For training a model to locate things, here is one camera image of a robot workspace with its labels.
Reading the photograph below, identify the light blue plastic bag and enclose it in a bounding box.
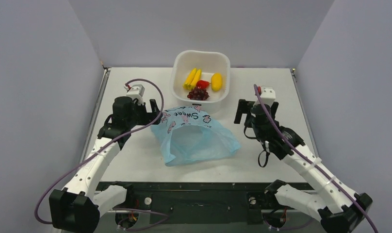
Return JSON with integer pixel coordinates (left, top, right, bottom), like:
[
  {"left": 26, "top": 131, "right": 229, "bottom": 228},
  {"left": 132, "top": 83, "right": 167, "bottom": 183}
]
[{"left": 151, "top": 106, "right": 241, "bottom": 166}]

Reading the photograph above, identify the dark red fake fruit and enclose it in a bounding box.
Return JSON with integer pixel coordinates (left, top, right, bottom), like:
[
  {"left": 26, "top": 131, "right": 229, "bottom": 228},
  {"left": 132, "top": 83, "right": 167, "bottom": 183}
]
[{"left": 187, "top": 87, "right": 210, "bottom": 101}]

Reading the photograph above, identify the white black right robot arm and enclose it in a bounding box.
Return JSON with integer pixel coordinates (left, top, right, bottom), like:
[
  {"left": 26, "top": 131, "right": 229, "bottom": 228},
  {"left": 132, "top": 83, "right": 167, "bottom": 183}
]
[{"left": 234, "top": 99, "right": 378, "bottom": 233}]

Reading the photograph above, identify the red fake pear fruit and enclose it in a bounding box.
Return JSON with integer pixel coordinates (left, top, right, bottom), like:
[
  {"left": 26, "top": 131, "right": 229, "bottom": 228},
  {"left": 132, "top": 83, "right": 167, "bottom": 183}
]
[{"left": 196, "top": 80, "right": 210, "bottom": 89}]

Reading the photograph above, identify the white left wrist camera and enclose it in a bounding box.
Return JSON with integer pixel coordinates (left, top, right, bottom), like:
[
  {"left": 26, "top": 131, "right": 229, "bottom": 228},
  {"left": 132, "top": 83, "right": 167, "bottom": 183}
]
[{"left": 124, "top": 84, "right": 145, "bottom": 105}]

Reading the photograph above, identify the white plastic basket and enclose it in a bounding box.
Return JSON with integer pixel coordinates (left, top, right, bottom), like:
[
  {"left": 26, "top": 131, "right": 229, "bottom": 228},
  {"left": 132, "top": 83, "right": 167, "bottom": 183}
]
[{"left": 170, "top": 50, "right": 230, "bottom": 113}]

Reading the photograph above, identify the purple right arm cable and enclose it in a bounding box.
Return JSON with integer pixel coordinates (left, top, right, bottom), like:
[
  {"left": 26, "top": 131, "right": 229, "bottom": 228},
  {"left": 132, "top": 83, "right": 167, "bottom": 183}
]
[{"left": 253, "top": 84, "right": 379, "bottom": 233}]

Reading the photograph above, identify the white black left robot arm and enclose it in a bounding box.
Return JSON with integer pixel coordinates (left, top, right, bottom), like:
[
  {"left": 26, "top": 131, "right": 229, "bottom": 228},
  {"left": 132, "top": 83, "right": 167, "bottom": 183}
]
[{"left": 49, "top": 96, "right": 162, "bottom": 233}]

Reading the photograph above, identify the yellow fake fruit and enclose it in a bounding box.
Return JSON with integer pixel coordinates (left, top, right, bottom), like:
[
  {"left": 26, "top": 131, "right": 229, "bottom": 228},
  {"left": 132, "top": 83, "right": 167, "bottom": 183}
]
[
  {"left": 182, "top": 68, "right": 202, "bottom": 90},
  {"left": 211, "top": 73, "right": 223, "bottom": 92}
]

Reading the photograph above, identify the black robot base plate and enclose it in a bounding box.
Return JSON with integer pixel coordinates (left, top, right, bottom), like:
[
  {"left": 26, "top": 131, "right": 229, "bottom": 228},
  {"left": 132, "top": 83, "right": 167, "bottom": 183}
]
[{"left": 96, "top": 181, "right": 285, "bottom": 225}]

